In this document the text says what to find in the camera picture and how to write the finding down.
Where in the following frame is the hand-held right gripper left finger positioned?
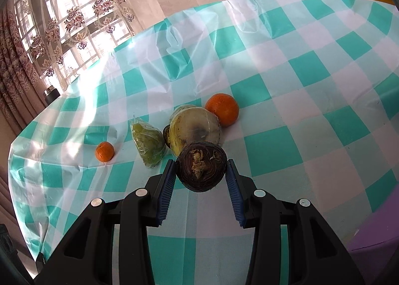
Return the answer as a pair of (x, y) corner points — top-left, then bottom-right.
(36, 159), (177, 285)

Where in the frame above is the pale fruit in plastic wrap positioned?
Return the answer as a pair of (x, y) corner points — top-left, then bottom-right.
(169, 105), (223, 154)

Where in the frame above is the small orange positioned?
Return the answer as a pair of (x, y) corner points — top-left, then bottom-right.
(95, 142), (115, 162)

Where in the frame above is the dark furniture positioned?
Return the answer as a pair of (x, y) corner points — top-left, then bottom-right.
(0, 224), (35, 285)

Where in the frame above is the sheer floral lace curtain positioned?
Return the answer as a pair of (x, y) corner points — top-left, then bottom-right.
(12, 0), (166, 92)

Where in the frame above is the dark purple round fruit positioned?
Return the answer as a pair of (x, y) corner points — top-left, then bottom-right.
(176, 142), (228, 192)

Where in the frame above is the teal white checkered tablecloth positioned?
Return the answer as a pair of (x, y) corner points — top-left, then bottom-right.
(8, 0), (399, 285)

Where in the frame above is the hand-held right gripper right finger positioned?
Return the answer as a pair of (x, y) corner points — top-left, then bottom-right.
(226, 159), (365, 285)

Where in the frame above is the purple cloth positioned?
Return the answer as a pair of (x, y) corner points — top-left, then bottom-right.
(346, 185), (399, 254)

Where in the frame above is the green fruit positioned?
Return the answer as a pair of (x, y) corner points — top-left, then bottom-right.
(130, 117), (166, 168)

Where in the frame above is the large orange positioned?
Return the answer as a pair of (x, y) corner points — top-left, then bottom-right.
(205, 93), (240, 127)

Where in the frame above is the patterned drape curtain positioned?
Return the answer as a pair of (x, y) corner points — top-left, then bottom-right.
(0, 1), (47, 136)

